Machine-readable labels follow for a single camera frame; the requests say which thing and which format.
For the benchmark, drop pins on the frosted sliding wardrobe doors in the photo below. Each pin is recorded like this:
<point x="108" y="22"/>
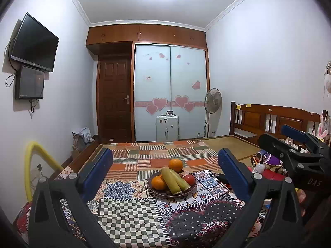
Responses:
<point x="181" y="77"/>

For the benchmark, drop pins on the red tomato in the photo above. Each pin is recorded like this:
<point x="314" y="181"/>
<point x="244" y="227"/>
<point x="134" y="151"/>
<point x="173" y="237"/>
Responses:
<point x="189" y="180"/>

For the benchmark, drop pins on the white bunny plush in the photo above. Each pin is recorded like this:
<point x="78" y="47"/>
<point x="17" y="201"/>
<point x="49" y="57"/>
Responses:
<point x="323" y="134"/>

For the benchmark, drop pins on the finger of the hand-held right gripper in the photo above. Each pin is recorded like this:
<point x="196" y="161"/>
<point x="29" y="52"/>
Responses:
<point x="294" y="133"/>
<point x="274" y="146"/>

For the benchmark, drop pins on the pile of toys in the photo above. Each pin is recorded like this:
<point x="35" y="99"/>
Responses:
<point x="269" y="160"/>

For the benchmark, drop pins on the small tangerine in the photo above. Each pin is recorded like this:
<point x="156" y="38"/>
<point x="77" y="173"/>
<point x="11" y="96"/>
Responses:
<point x="185" y="173"/>

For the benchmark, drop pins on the patchwork blanket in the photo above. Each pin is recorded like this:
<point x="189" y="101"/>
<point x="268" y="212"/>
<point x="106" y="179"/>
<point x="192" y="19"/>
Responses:
<point x="129" y="219"/>

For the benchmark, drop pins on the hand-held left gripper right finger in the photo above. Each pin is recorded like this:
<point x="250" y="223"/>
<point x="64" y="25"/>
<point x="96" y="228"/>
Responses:
<point x="232" y="173"/>

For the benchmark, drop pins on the purple plate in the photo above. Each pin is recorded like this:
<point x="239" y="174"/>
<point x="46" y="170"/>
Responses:
<point x="155" y="190"/>

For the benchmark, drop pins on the pile of clothes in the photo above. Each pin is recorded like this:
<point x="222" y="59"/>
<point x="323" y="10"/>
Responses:
<point x="82" y="137"/>

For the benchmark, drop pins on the large orange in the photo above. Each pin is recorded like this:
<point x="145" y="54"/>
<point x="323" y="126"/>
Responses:
<point x="175" y="165"/>
<point x="158" y="182"/>

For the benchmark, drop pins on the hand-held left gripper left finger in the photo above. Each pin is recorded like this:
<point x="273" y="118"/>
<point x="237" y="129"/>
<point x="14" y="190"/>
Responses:
<point x="99" y="170"/>

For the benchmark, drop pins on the person's right hand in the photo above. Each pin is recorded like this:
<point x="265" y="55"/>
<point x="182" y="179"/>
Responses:
<point x="301" y="201"/>

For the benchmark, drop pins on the small black monitor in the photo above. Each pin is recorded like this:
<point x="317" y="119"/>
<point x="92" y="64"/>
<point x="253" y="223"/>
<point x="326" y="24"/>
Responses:
<point x="29" y="82"/>

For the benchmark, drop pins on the brown wooden door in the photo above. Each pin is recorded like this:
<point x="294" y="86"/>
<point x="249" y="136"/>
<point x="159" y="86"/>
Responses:
<point x="113" y="98"/>

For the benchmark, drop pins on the yellow corn cob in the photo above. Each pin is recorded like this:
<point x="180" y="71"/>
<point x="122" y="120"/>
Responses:
<point x="169" y="180"/>
<point x="182" y="184"/>

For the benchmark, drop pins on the wall-mounted black television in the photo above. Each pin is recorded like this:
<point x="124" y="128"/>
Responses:
<point x="35" y="41"/>

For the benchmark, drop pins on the straw bed mat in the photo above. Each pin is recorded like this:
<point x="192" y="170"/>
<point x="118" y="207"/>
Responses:
<point x="227" y="147"/>

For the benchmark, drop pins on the standing fan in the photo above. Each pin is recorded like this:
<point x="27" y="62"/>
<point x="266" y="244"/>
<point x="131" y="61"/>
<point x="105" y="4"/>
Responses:
<point x="213" y="100"/>

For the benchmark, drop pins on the small white bottle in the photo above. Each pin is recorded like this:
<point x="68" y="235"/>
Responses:
<point x="260" y="166"/>

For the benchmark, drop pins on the yellow hoop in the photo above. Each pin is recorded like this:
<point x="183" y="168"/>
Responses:
<point x="28" y="165"/>

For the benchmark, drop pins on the wooden overhead cabinet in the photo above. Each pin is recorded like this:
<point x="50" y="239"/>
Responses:
<point x="144" y="35"/>

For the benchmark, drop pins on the silver suitcase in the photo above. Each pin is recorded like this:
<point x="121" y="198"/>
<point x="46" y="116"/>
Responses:
<point x="166" y="128"/>

